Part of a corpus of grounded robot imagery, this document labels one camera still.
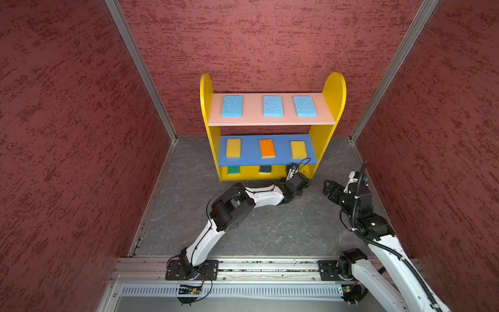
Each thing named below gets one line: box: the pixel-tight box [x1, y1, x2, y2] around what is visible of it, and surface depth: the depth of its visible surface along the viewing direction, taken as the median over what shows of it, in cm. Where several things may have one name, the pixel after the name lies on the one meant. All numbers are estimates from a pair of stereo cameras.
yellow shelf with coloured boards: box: [200, 72, 347, 181], surface depth 81 cm
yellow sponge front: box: [226, 138, 242, 158], surface depth 97 cm
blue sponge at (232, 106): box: [221, 95, 244, 118], surface depth 76 cm
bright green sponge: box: [227, 166, 241, 175], surface depth 105 cm
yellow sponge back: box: [290, 141, 308, 160], surface depth 96 cm
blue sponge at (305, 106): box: [293, 95, 318, 117], surface depth 76 cm
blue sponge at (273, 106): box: [263, 95, 284, 117], surface depth 76 cm
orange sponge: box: [259, 139, 277, 159], surface depth 97 cm
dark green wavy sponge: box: [259, 165, 272, 173], surface depth 105 cm
